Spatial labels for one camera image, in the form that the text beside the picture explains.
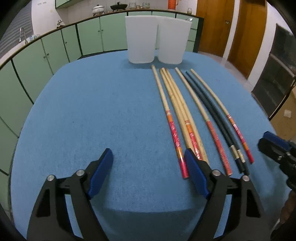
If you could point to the black wok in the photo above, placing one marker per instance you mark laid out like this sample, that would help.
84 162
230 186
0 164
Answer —
118 7

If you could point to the right wooden door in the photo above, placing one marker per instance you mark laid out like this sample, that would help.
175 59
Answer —
248 35

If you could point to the wooden door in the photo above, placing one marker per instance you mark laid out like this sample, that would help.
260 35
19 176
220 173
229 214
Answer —
248 35
217 15

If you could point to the metal kettle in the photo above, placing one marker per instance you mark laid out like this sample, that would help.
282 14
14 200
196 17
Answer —
60 24

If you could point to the white plastic cup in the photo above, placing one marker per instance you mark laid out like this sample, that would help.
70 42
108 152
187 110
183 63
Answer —
141 34
173 37

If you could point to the green upper kitchen cabinets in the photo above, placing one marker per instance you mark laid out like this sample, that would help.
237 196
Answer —
61 4

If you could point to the white cooking pot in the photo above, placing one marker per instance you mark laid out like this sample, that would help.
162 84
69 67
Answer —
98 10

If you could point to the bamboo chopstick red handle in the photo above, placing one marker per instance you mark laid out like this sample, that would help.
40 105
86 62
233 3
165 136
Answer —
194 144
229 117
211 128
172 126

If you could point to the blue table mat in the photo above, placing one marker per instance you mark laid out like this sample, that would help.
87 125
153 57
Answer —
103 102

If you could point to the orange thermos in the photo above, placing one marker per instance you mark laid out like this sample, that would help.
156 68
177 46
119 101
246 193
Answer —
172 4

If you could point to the left white plastic cup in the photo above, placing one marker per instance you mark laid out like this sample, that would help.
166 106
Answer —
141 34

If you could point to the black chopstick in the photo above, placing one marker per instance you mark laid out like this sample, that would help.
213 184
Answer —
219 115
215 118

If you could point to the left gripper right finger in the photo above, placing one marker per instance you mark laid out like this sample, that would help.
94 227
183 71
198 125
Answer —
246 219

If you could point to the chrome sink faucet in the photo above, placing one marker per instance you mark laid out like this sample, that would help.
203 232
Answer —
22 35

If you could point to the green lower kitchen cabinets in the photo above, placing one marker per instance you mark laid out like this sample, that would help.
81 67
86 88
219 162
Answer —
28 70

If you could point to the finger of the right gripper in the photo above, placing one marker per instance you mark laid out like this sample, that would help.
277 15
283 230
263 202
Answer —
274 147

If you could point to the cardboard box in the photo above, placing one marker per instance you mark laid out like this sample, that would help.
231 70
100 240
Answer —
284 120

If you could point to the grey window blind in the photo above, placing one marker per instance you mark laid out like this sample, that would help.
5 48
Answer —
11 36

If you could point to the green kitchen cabinets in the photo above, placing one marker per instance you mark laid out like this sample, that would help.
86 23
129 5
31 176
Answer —
28 70
61 4

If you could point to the right white plastic cup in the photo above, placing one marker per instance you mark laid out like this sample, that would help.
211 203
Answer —
173 37

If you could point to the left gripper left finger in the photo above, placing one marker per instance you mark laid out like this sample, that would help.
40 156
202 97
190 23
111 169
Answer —
50 219

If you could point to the black glass display cabinet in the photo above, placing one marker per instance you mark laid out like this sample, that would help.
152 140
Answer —
278 76

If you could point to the left wooden door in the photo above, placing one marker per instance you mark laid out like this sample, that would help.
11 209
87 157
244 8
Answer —
217 15

